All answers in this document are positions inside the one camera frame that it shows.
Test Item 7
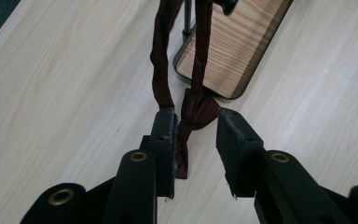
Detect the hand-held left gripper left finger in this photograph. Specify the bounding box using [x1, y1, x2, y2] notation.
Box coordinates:
[140, 106, 179, 200]

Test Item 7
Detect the black hook rack wooden tray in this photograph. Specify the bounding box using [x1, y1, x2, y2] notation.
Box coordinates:
[172, 0, 295, 103]

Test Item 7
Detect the dark plain bow tie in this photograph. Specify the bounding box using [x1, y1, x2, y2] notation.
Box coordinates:
[149, 0, 222, 181]

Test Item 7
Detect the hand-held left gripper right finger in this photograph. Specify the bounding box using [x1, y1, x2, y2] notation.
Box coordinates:
[215, 107, 266, 199]

